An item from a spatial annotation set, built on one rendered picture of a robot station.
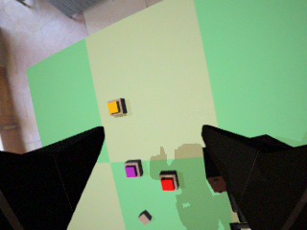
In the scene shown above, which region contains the tan cube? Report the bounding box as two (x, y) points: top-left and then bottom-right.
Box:
(138, 209), (152, 226)

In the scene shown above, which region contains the magenta button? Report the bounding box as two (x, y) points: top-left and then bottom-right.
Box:
(124, 159), (143, 177)

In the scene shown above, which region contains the red button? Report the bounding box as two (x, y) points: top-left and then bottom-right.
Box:
(159, 170), (179, 191)

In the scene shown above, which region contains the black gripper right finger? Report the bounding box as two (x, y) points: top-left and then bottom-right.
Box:
(201, 125), (307, 230)

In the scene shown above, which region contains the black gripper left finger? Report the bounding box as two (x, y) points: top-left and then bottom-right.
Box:
(0, 126), (105, 230)

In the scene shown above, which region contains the yellow button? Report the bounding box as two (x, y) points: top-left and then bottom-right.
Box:
(107, 98), (128, 116)

